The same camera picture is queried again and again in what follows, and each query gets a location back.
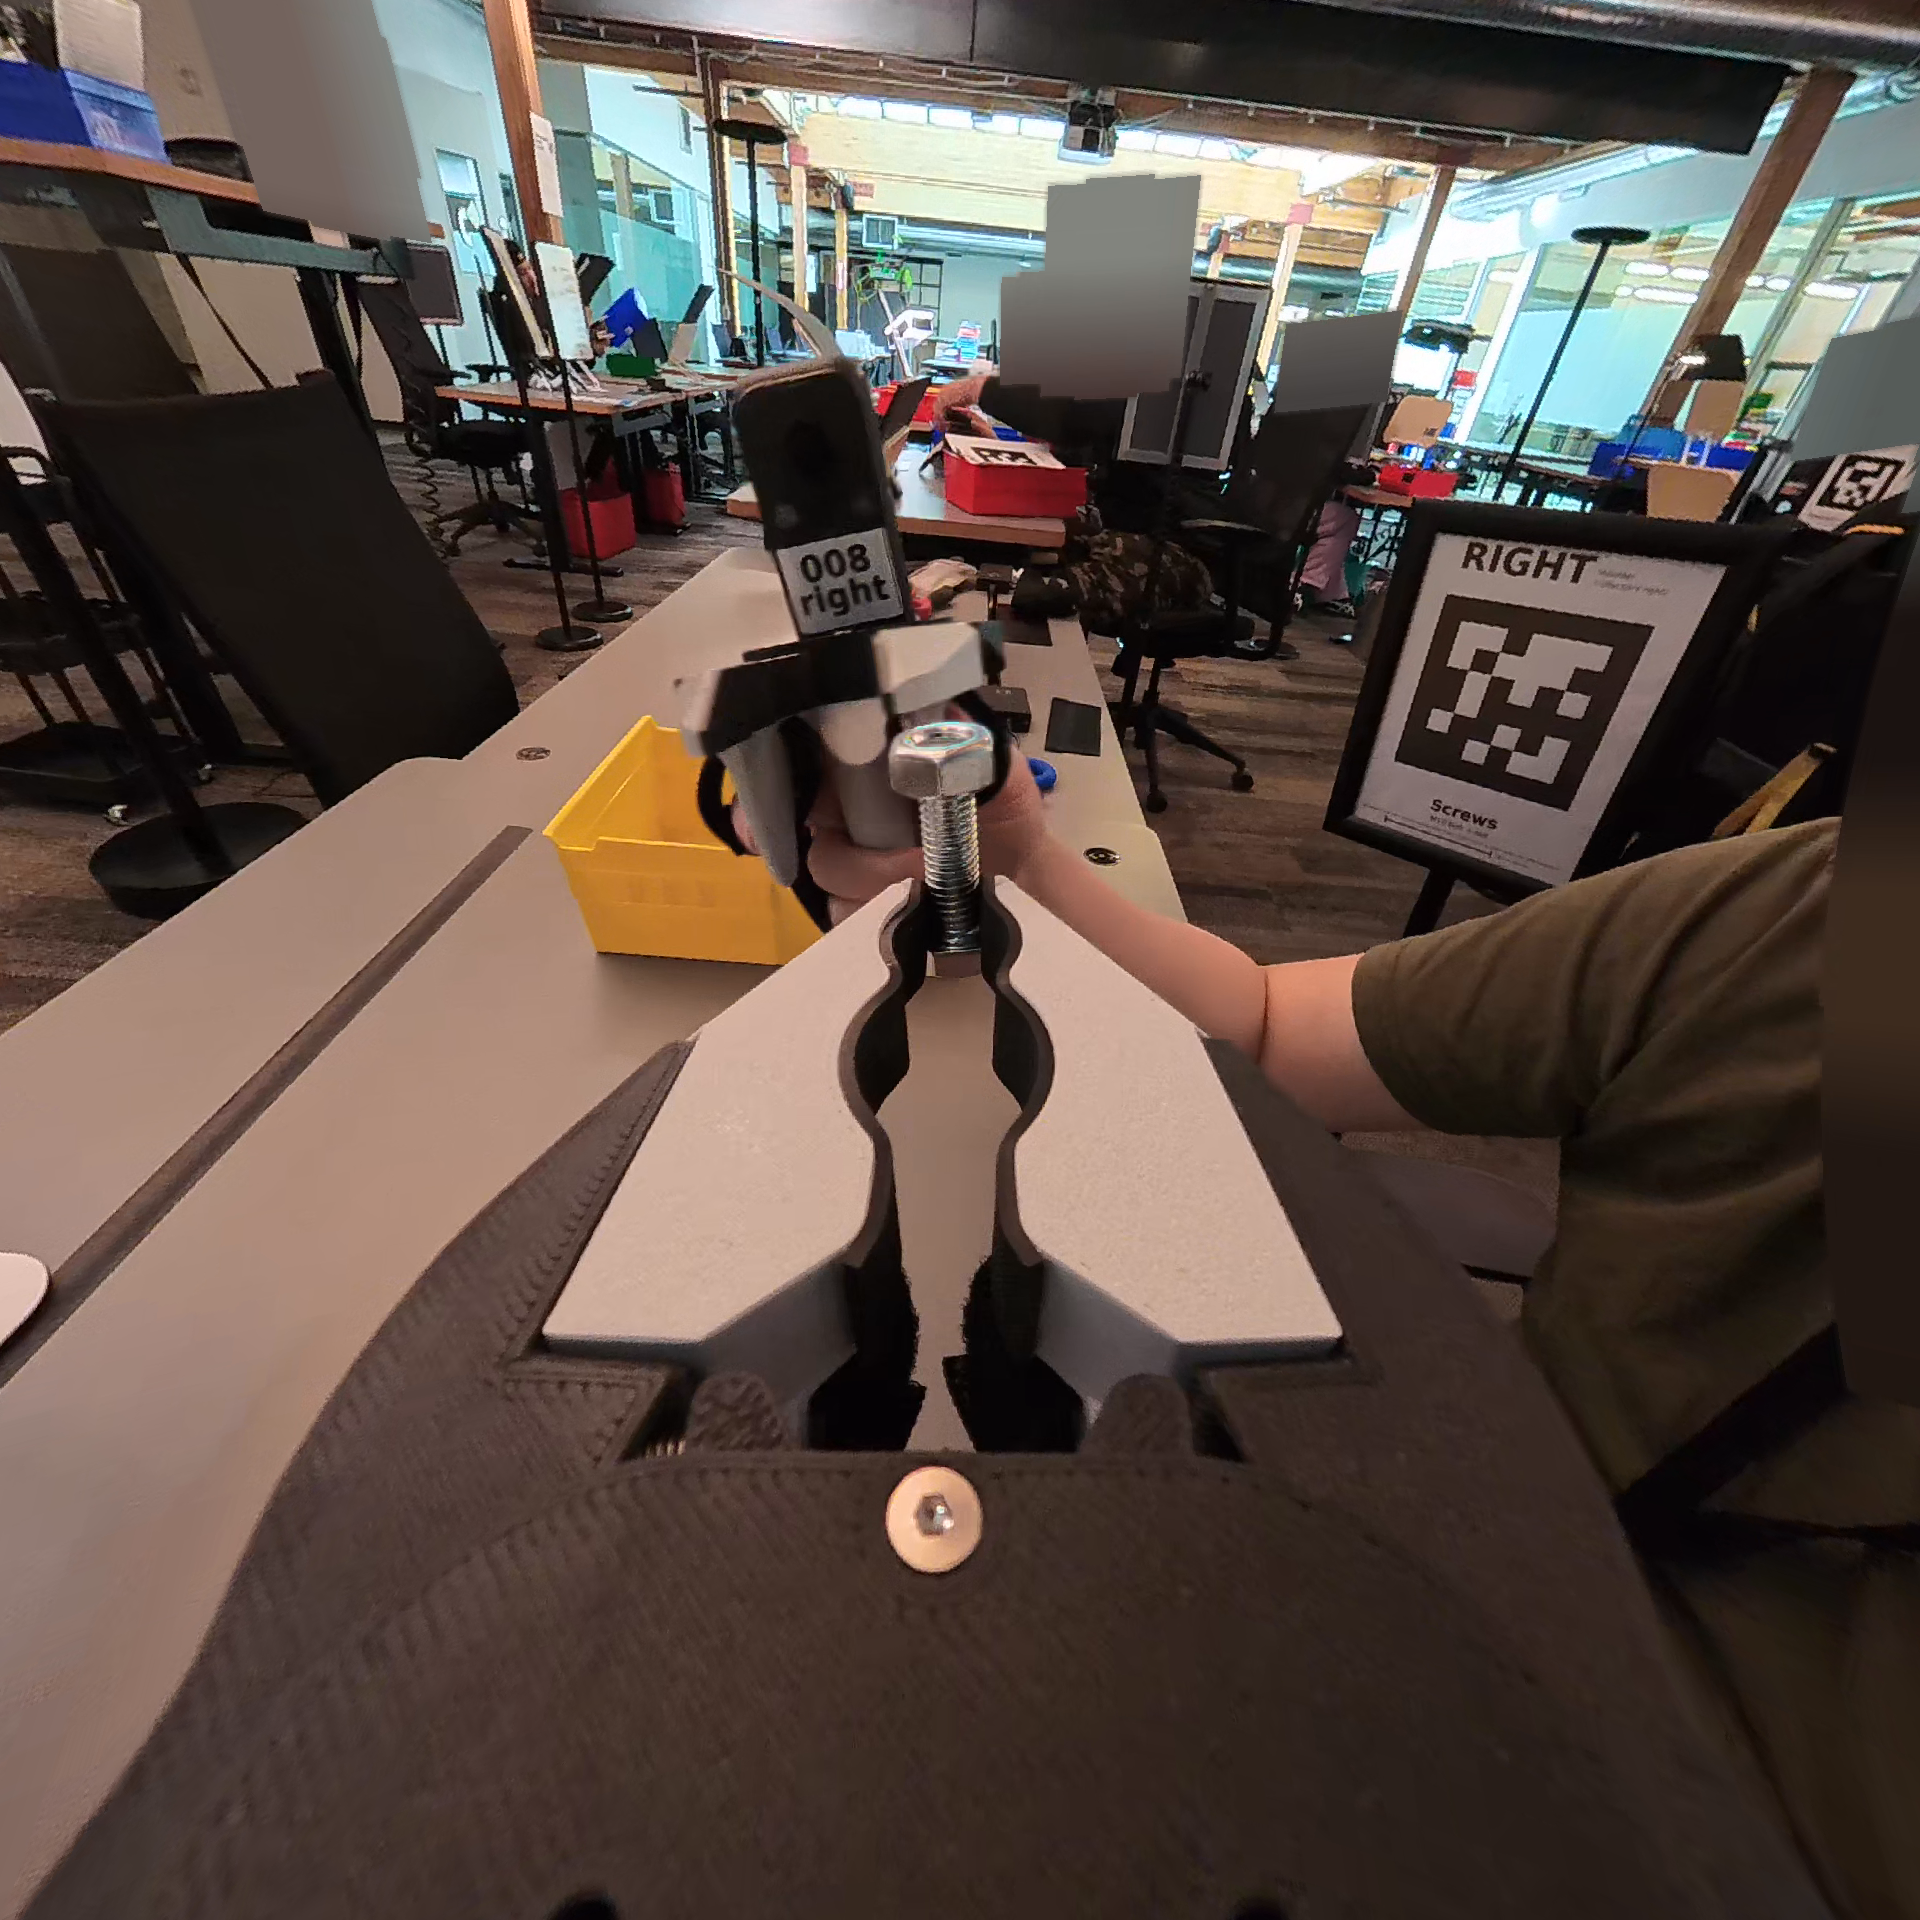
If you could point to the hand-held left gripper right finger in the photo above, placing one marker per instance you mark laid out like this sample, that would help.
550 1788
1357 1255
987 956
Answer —
1171 1202

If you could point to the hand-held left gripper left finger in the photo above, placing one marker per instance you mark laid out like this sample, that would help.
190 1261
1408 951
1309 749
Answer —
704 1202

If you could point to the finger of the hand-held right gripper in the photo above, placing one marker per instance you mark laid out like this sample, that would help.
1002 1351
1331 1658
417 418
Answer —
971 675
909 668

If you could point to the steel hex nut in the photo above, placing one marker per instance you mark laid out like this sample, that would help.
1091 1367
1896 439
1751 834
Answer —
944 773

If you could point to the steel hex bolt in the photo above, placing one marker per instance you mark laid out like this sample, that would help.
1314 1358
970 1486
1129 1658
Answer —
950 869

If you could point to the yellow bin with black divider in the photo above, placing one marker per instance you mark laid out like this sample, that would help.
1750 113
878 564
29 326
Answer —
661 886

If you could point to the person's right hand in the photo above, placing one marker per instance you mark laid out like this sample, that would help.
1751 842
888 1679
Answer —
1021 839

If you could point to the small black box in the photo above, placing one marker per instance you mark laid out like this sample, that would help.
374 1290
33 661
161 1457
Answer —
1011 709

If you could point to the dark flat panel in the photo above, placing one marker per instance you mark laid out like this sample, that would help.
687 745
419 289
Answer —
1080 730

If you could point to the wooden top desk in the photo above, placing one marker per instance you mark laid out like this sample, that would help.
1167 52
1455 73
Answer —
990 533

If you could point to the red storage bin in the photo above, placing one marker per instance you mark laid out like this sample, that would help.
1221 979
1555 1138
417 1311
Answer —
600 529
667 500
990 492

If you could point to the camouflage backpack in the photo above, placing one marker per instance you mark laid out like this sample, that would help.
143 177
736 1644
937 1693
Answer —
1131 587

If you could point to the black floor lamp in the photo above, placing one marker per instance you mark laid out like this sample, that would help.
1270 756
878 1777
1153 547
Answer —
1606 237
750 133

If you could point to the black sign stand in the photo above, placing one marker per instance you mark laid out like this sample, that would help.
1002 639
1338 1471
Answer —
1433 906

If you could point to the grey framed board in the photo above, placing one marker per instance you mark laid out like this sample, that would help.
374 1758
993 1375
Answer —
1233 375

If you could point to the black framed marker sign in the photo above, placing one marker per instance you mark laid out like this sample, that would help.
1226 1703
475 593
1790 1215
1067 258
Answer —
1529 706

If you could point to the black round stand base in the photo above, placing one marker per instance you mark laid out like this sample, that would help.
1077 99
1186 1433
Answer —
194 859

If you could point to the white stand base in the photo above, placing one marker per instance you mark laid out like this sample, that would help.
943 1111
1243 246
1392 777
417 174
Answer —
19 1299

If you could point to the dark standing desk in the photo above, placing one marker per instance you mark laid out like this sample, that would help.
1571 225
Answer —
149 225

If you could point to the blue storage crate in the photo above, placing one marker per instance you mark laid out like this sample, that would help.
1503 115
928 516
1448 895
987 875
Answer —
89 118

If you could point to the white marker sign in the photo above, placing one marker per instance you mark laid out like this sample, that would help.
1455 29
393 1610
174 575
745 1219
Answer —
1861 487

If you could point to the black stanchion post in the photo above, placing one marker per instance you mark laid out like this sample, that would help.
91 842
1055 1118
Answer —
568 641

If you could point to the ceiling mounted camera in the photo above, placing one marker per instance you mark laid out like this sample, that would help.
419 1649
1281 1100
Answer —
1088 135

